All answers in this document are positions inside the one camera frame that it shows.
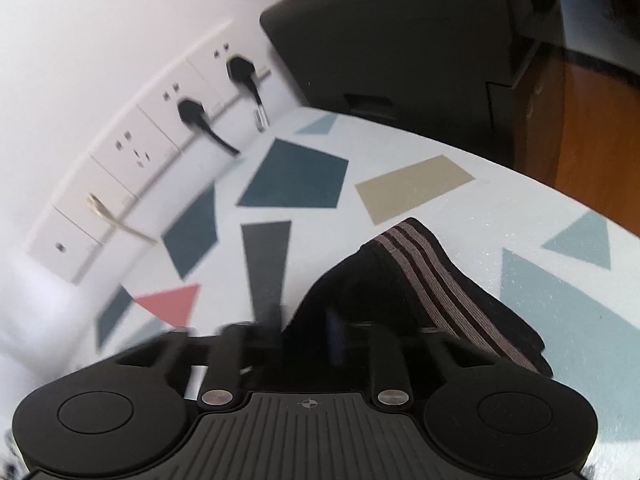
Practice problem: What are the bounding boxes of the white wall socket row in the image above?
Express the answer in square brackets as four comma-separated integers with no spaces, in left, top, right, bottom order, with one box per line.
[22,17,273,286]

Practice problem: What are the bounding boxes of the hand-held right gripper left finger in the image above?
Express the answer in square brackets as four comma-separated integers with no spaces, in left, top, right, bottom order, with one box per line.
[112,305,283,408]

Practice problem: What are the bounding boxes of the black striped pants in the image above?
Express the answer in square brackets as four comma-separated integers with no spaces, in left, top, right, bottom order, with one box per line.
[280,217,556,381]

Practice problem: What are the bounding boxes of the beige plugged cable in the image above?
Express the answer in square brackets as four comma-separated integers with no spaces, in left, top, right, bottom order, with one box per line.
[86,192,162,247]

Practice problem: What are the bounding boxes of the geometric patterned desk mat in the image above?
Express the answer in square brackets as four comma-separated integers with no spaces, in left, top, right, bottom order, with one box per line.
[92,107,640,480]

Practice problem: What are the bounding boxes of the black printer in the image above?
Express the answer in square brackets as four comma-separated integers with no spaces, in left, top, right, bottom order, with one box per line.
[259,0,568,171]

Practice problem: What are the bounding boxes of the black plug with cable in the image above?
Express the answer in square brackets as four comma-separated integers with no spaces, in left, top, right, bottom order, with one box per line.
[176,96,242,159]
[225,55,272,133]

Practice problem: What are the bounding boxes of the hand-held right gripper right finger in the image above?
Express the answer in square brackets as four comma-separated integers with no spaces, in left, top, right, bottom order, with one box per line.
[325,310,506,408]

